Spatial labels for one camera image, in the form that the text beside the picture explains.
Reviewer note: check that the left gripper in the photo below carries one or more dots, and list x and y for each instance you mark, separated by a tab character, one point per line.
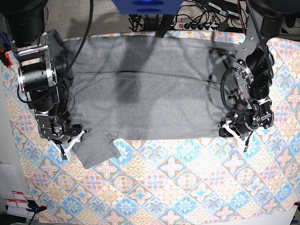
236	126

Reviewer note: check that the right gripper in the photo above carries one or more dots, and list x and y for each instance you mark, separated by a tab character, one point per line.
69	136

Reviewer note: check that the grey T-shirt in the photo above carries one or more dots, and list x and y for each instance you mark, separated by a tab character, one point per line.
142	88

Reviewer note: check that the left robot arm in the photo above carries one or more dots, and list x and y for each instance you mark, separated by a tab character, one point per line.
253	69

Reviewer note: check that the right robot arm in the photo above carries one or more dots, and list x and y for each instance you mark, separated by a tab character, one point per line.
44	84

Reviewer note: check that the patterned tile tablecloth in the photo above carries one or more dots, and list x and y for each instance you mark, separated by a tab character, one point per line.
171	181

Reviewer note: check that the blue clamp bottom left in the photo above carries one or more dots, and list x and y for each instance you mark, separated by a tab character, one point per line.
35	208

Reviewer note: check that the white box with red labels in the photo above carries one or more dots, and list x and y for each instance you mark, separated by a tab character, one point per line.
13	193

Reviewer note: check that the red clamp left top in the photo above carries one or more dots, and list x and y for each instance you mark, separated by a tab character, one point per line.
4	57

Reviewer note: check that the white power strip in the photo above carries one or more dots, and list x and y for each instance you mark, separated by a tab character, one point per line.
206	26

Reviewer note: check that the black centre post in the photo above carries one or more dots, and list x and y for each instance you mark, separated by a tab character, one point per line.
164	25

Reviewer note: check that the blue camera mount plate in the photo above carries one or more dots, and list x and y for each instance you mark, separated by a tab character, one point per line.
130	7

